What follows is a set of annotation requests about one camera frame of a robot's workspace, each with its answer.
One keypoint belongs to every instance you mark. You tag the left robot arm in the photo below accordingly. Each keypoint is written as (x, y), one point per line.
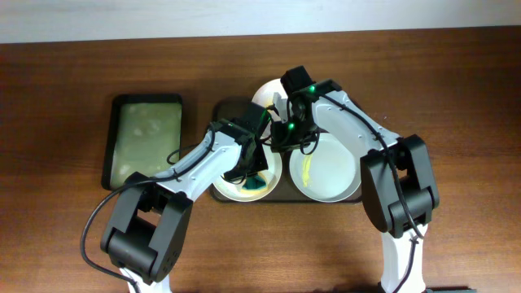
(146, 231)

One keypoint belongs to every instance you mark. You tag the light grey plate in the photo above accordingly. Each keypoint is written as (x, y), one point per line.
(328, 175)

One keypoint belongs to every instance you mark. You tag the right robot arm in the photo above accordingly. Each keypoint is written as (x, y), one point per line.
(398, 186)

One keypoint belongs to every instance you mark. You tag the green and yellow sponge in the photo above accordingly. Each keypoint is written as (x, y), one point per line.
(254, 183)

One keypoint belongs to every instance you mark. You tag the small black soapy tray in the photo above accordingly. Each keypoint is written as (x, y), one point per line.
(143, 130)

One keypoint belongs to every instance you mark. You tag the white plate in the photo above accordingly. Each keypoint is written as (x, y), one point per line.
(272, 175)
(272, 98)

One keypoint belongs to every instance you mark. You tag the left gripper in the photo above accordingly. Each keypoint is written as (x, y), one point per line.
(262, 165)

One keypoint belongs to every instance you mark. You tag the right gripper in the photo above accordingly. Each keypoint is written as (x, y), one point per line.
(283, 142)

